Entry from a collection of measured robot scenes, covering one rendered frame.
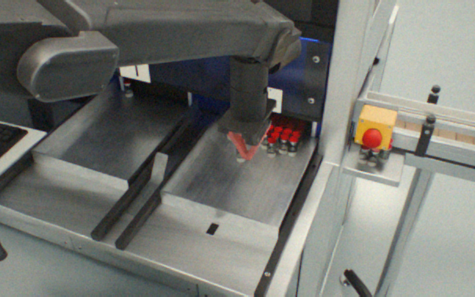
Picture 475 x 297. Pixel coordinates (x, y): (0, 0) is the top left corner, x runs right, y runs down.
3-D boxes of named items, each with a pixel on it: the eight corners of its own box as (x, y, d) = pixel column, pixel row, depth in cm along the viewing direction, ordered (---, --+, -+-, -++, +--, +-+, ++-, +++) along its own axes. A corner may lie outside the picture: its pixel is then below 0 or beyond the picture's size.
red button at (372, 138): (363, 137, 101) (366, 122, 98) (381, 141, 100) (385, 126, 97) (359, 148, 98) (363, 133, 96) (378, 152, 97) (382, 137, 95)
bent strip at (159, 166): (159, 170, 107) (156, 151, 103) (170, 174, 106) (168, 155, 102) (124, 213, 97) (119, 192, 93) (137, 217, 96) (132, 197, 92)
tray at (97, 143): (117, 89, 133) (115, 78, 131) (199, 109, 126) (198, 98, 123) (34, 162, 109) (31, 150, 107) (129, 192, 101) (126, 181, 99)
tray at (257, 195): (225, 116, 123) (225, 105, 121) (322, 140, 116) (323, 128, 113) (161, 203, 99) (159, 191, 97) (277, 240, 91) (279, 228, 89)
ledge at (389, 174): (354, 138, 119) (355, 133, 118) (406, 151, 115) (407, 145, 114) (341, 173, 109) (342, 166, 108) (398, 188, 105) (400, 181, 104)
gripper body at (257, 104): (276, 108, 78) (279, 71, 74) (255, 144, 71) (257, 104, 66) (241, 100, 80) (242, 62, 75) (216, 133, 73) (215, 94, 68)
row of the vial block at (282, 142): (228, 134, 117) (228, 119, 114) (297, 152, 112) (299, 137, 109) (225, 139, 115) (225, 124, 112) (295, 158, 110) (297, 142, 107)
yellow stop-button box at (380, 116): (359, 125, 107) (365, 99, 102) (392, 132, 105) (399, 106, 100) (353, 144, 102) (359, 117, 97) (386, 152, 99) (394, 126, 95)
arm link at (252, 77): (221, 49, 67) (253, 61, 64) (251, 31, 71) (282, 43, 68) (222, 89, 71) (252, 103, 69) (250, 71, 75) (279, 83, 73)
